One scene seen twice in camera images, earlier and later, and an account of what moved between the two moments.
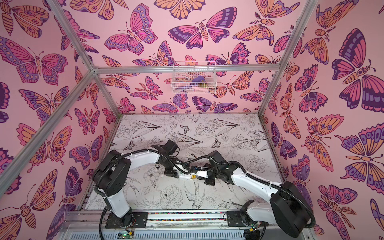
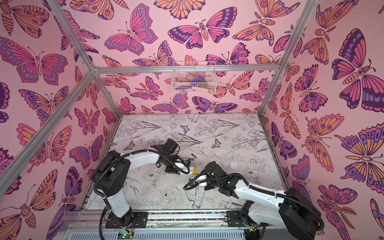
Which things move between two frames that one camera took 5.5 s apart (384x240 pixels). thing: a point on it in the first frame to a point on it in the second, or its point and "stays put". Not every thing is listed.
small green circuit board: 125,235 stays put
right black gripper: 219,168 to 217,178
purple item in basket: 198,79 stays put
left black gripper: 172,173 stays put
